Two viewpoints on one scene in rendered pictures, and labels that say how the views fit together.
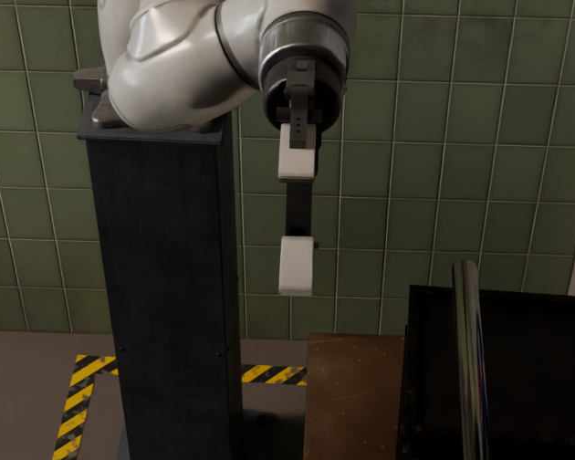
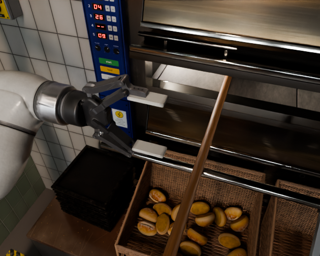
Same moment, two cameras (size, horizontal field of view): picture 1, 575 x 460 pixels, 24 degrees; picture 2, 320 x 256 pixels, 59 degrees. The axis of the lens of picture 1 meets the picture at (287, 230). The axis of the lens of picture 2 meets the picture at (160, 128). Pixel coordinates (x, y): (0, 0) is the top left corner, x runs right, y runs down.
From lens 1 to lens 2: 0.90 m
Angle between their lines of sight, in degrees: 51
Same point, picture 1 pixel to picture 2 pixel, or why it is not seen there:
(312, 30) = (56, 85)
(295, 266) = (151, 148)
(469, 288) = not seen: hidden behind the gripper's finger
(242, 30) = (19, 115)
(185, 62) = (6, 149)
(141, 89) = not seen: outside the picture
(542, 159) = not seen: hidden behind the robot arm
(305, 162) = (157, 95)
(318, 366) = (41, 236)
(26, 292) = not seen: outside the picture
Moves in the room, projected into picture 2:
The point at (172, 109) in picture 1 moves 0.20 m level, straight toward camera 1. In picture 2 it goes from (16, 172) to (107, 188)
